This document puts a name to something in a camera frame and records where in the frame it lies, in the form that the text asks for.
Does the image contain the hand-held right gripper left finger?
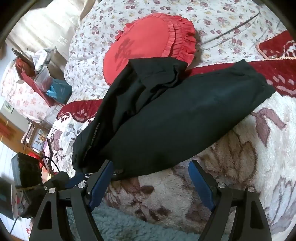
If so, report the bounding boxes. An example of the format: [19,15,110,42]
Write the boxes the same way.
[29,159,114,241]

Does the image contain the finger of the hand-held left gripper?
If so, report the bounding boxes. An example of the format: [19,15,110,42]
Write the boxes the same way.
[65,173,88,189]

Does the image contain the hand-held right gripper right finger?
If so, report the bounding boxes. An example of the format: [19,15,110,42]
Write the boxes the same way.
[188,159,273,241]

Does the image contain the black pants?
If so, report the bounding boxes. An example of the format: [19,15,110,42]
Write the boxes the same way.
[71,58,276,181]

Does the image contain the black box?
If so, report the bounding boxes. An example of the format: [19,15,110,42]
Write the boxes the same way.
[11,152,43,189]

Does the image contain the light blue fluffy blanket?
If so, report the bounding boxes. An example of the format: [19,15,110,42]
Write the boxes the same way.
[66,201,230,241]

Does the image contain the wooden furniture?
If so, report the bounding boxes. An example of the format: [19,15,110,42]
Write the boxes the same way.
[21,117,48,150]

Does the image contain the red and white plush blanket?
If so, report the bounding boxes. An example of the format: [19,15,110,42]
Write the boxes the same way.
[43,30,296,235]

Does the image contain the floral cloth cover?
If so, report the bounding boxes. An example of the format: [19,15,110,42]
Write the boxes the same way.
[2,60,55,122]

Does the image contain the teal box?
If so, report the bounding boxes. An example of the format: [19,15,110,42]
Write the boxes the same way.
[47,78,73,105]

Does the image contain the clear plastic container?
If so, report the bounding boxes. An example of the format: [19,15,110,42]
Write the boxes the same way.
[34,67,54,87]

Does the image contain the crumpled plastic bag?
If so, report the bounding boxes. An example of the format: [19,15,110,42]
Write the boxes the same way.
[32,49,56,70]

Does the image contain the floral quilt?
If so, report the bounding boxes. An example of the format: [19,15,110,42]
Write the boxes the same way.
[63,0,290,106]

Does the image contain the red round ruffled cushion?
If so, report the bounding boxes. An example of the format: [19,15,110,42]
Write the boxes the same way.
[103,13,197,84]

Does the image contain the beige curtain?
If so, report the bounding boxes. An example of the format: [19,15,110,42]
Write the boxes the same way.
[7,0,101,55]

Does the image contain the thin black cable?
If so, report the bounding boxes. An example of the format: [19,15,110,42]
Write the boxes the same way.
[201,10,261,44]

